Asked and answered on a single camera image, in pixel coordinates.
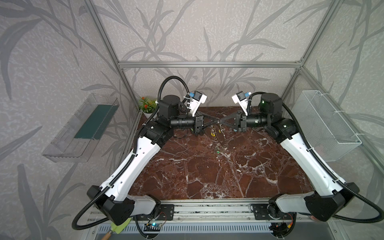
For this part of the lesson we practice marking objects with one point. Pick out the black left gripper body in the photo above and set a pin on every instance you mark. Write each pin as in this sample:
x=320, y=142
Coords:
x=199, y=123

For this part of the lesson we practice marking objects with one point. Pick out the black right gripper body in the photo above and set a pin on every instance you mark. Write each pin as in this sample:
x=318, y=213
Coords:
x=242, y=122

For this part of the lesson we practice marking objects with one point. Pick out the metal keyring bunch with tags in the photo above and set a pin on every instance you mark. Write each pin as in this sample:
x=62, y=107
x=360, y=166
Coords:
x=220, y=140

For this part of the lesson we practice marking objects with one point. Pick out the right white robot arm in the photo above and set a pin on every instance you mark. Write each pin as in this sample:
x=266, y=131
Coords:
x=331, y=193

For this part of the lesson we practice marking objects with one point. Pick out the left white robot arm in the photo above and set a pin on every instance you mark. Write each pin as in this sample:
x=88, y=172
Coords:
x=112, y=196

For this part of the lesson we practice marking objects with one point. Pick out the white pot with green plant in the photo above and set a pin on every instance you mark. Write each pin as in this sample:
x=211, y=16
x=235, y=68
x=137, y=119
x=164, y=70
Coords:
x=147, y=106

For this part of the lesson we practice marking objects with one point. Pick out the small circuit board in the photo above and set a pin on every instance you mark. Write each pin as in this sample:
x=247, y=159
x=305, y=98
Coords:
x=153, y=227

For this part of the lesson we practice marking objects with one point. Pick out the green silicone spatula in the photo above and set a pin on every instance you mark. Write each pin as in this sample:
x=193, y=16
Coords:
x=117, y=229

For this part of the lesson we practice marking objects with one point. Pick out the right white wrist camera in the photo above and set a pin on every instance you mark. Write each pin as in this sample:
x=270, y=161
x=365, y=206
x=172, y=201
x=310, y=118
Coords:
x=241, y=98

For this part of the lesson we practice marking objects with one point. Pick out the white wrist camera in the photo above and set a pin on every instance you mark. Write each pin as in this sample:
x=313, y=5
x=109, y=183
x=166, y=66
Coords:
x=241, y=98
x=194, y=100

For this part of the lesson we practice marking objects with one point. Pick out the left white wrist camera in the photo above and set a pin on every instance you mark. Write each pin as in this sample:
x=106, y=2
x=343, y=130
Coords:
x=194, y=100

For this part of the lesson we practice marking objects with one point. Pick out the white wire mesh basket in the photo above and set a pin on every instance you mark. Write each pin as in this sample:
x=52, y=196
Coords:
x=324, y=127

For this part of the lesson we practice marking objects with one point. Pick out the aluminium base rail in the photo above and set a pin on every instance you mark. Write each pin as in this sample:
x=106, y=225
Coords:
x=223, y=216

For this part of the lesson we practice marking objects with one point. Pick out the clear plastic wall shelf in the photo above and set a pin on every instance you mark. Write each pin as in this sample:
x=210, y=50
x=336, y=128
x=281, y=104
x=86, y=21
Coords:
x=78, y=139

